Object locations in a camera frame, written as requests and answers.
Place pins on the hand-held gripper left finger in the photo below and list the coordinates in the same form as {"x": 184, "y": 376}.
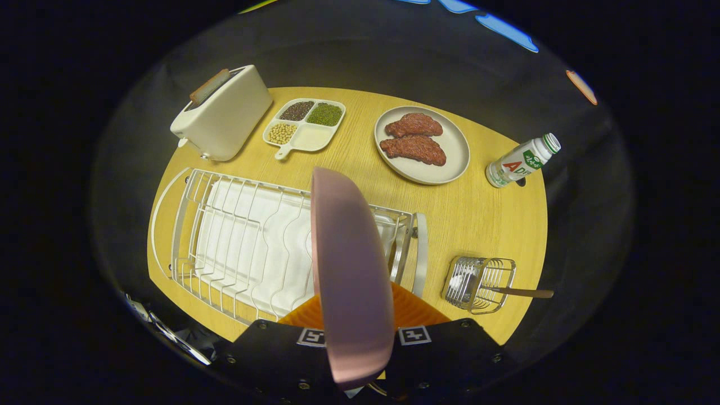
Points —
{"x": 281, "y": 360}

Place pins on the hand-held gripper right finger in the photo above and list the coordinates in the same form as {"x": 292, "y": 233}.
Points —
{"x": 450, "y": 360}

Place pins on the pink plate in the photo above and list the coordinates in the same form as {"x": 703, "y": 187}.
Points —
{"x": 351, "y": 281}

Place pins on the beige dinner plate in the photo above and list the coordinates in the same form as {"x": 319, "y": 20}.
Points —
{"x": 450, "y": 163}

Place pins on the black backdrop cloth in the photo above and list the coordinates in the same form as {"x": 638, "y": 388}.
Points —
{"x": 590, "y": 225}

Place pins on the white green-labelled bottle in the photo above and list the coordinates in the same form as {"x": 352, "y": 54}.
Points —
{"x": 514, "y": 164}

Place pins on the brown steak piece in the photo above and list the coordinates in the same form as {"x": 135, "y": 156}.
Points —
{"x": 413, "y": 149}
{"x": 413, "y": 124}

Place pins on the white divided snack tray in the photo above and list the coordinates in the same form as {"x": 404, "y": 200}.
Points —
{"x": 309, "y": 138}

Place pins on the pile of yellow beans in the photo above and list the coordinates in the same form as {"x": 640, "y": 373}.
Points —
{"x": 281, "y": 133}

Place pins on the white toaster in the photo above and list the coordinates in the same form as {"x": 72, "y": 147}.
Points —
{"x": 230, "y": 121}

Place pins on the pile of green beans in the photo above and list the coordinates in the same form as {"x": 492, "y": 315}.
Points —
{"x": 324, "y": 114}

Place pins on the pile of dark beans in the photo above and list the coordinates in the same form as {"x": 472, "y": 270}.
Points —
{"x": 297, "y": 110}

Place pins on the toast slice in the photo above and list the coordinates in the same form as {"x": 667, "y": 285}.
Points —
{"x": 209, "y": 86}

